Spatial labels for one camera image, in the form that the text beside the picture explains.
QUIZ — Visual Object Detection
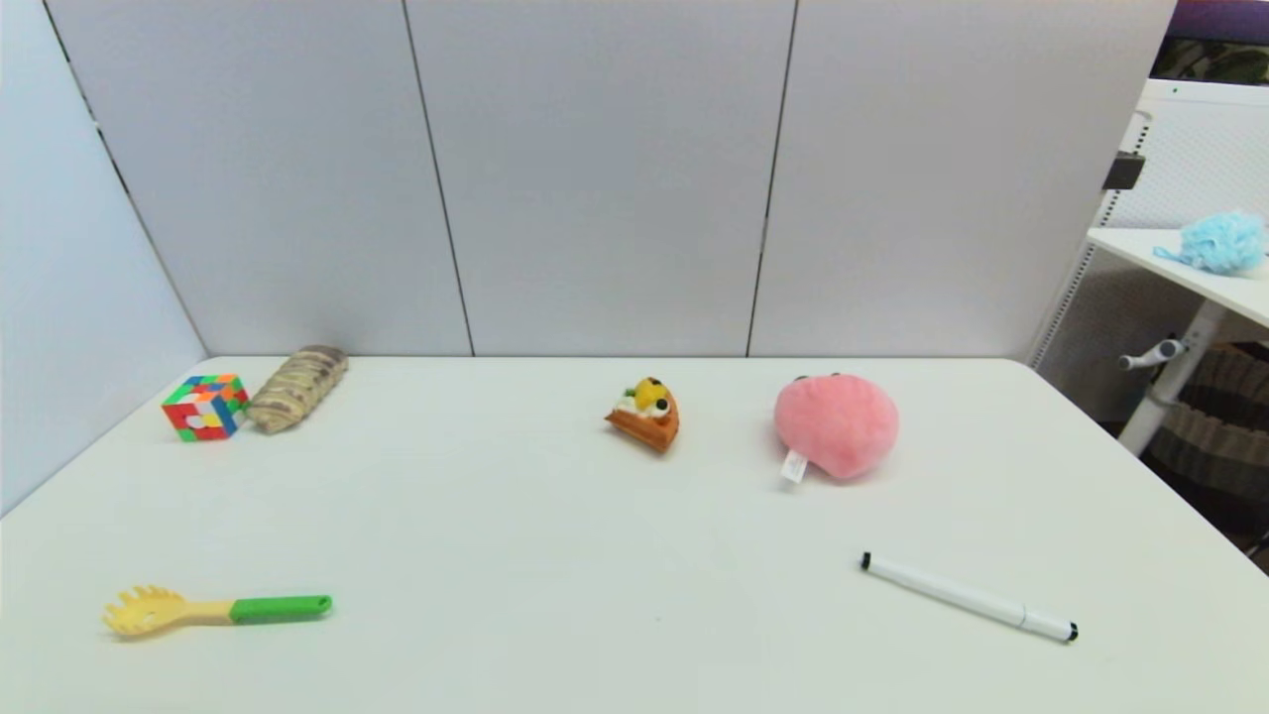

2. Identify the white side table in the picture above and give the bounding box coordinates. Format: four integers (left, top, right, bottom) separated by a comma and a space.
1088, 227, 1269, 457

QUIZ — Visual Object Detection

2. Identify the toy cake slice with fruit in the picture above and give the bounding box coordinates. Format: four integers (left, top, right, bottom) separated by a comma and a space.
605, 376, 681, 454

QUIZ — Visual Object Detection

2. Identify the white perforated panel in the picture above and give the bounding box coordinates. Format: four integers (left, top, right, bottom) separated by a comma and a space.
1026, 78, 1269, 422

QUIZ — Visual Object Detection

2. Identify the yellow pasta spoon, green handle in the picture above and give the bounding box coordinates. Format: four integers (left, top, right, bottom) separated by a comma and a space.
102, 585, 334, 639

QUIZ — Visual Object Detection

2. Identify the pink plush toy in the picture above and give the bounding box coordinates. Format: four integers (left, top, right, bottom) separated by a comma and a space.
773, 373, 901, 486

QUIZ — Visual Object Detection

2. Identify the light blue bath sponge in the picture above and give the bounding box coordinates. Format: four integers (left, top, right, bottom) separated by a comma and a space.
1153, 209, 1269, 278

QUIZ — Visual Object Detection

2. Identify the brown striped cushion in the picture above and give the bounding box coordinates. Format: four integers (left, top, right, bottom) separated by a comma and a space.
1148, 342, 1269, 517

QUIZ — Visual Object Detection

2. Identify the grey table crank handle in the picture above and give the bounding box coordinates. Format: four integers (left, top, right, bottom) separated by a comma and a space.
1118, 339, 1189, 373

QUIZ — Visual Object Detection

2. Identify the white marker pen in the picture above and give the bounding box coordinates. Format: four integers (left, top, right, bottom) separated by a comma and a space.
860, 551, 1080, 645

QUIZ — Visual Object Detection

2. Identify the multicoloured rubiks cube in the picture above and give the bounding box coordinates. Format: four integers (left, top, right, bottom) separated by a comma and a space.
162, 373, 251, 442

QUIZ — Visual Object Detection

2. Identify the striped toy bread loaf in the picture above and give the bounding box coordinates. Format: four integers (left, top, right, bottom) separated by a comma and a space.
246, 344, 350, 435

